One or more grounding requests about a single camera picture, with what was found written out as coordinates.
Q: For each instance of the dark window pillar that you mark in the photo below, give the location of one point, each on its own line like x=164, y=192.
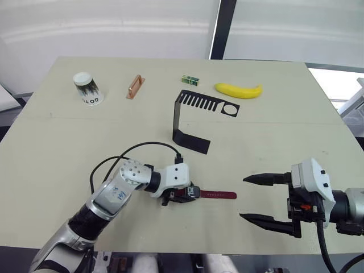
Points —
x=223, y=28

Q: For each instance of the black bent metal watch stand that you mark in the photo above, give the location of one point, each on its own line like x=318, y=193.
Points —
x=177, y=125

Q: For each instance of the grey white equipment beside table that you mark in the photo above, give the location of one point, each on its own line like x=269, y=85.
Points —
x=352, y=105

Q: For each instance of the rose gold smartwatch body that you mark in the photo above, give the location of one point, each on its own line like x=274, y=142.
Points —
x=192, y=193

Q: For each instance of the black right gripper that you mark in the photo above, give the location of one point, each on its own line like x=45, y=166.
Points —
x=301, y=210

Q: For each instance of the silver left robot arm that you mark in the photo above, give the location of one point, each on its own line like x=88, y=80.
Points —
x=113, y=196

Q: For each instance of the white printed paper cup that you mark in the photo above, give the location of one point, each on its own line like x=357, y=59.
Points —
x=88, y=89

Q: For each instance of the dark furniture beside table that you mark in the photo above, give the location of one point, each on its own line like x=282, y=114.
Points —
x=11, y=111

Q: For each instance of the white rounded shape under table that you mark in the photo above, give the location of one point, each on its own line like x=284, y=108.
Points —
x=146, y=264

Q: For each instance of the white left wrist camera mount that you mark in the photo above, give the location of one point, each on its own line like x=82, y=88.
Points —
x=175, y=176

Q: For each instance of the yellow banana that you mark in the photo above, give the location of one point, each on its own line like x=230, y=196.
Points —
x=239, y=91

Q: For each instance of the small green box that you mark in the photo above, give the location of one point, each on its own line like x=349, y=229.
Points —
x=190, y=80

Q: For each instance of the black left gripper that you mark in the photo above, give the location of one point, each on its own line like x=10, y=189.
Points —
x=167, y=196

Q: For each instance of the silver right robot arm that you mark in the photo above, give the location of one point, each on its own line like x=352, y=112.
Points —
x=355, y=202

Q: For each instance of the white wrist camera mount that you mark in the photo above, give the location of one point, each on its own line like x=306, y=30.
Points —
x=315, y=176
x=175, y=176

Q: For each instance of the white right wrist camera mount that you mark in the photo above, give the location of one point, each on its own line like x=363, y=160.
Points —
x=315, y=176

